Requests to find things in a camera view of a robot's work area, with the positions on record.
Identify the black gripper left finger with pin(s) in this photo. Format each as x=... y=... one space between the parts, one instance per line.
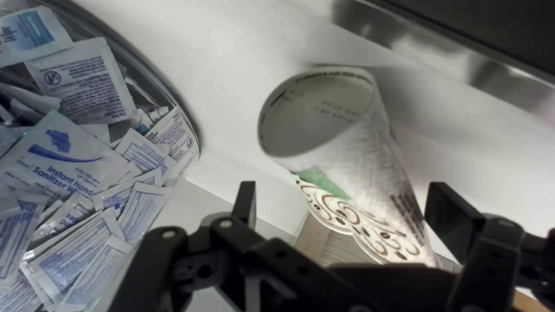
x=174 y=271

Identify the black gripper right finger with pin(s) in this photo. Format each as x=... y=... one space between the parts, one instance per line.
x=491 y=254

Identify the printed paper coffee cup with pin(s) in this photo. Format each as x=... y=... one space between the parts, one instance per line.
x=347 y=150

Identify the glass jar of wipe packets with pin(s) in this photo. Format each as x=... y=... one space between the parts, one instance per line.
x=75 y=162

